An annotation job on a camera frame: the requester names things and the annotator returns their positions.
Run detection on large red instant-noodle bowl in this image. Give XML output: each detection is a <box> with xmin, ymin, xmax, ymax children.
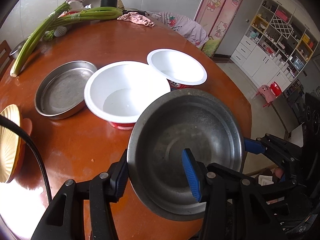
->
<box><xmin>84</xmin><ymin>61</ymin><xmax>170</xmax><ymax>131</ymax></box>

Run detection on pink Hello Kitty curtain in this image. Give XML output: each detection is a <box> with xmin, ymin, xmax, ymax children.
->
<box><xmin>195</xmin><ymin>0</ymin><xmax>242</xmax><ymax>57</ymax></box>

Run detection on pink kids stool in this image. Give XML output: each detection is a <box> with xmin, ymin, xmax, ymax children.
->
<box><xmin>256</xmin><ymin>85</ymin><xmax>276</xmax><ymax>107</ymax></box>

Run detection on steel pan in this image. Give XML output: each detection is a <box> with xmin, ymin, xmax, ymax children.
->
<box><xmin>35</xmin><ymin>61</ymin><xmax>97</xmax><ymax>120</ymax></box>

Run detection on white foam net fruit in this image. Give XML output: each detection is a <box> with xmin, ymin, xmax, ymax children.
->
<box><xmin>54</xmin><ymin>26</ymin><xmax>68</xmax><ymax>37</ymax></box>

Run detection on steel bowl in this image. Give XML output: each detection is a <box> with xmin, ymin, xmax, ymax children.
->
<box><xmin>9</xmin><ymin>38</ymin><xmax>27</xmax><ymax>59</ymax></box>
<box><xmin>127</xmin><ymin>89</ymin><xmax>244</xmax><ymax>221</ymax></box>

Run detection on brown wooden chair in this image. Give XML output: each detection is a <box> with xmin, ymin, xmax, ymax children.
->
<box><xmin>0</xmin><ymin>40</ymin><xmax>14</xmax><ymax>80</ymax></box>

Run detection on pink crumpled cloth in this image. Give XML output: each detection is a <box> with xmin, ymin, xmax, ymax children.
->
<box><xmin>117</xmin><ymin>12</ymin><xmax>155</xmax><ymax>27</ymax></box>

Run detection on white shelf cabinet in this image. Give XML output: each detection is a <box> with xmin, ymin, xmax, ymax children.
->
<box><xmin>231</xmin><ymin>0</ymin><xmax>319</xmax><ymax>91</ymax></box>

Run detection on celery stalk front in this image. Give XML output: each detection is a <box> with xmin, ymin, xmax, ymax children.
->
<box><xmin>10</xmin><ymin>2</ymin><xmax>70</xmax><ymax>77</ymax></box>

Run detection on black cable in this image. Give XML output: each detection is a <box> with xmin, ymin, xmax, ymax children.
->
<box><xmin>0</xmin><ymin>114</ymin><xmax>53</xmax><ymax>203</ymax></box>

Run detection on small red instant-noodle bowl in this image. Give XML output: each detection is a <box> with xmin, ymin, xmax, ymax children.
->
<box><xmin>146</xmin><ymin>49</ymin><xmax>207</xmax><ymax>90</ymax></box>

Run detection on lilac garment on chair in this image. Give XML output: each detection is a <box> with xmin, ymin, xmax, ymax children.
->
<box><xmin>149</xmin><ymin>11</ymin><xmax>209</xmax><ymax>48</ymax></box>

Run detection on black induction cooker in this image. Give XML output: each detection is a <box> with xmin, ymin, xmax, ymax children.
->
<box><xmin>304</xmin><ymin>93</ymin><xmax>320</xmax><ymax>145</ymax></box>

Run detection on red kids stool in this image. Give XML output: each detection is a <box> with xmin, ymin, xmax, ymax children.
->
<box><xmin>270</xmin><ymin>81</ymin><xmax>282</xmax><ymax>98</ymax></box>

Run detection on orange bear-shaped plate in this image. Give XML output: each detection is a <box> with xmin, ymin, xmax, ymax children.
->
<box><xmin>6</xmin><ymin>118</ymin><xmax>33</xmax><ymax>183</ymax></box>

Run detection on yellow shell-shaped plate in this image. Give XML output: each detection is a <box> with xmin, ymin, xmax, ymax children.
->
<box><xmin>0</xmin><ymin>104</ymin><xmax>23</xmax><ymax>183</ymax></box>

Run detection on steel bowl at table back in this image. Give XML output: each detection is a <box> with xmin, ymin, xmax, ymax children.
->
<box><xmin>9</xmin><ymin>38</ymin><xmax>27</xmax><ymax>59</ymax></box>

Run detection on celery bunch back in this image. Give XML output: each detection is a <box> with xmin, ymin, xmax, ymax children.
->
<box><xmin>48</xmin><ymin>7</ymin><xmax>123</xmax><ymax>30</ymax></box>

